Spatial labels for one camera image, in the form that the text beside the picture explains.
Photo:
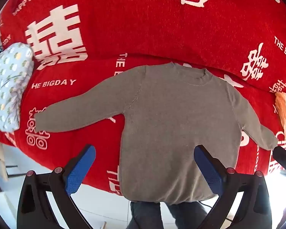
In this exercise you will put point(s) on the person's dark grey trousers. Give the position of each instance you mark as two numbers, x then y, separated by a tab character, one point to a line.
145	216

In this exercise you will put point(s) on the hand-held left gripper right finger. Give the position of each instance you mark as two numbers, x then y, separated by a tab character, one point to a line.
209	169

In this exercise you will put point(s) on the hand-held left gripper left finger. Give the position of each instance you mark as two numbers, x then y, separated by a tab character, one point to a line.
79	169

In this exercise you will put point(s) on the red printed blanket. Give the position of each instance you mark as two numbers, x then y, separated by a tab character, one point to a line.
133	28

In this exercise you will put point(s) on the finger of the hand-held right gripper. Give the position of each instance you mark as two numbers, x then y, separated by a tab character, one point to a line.
284	157

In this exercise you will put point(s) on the white floral pillow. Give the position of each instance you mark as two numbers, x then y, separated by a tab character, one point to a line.
7	83

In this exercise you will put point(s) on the grey knitted sweater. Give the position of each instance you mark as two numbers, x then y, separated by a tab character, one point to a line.
169	124

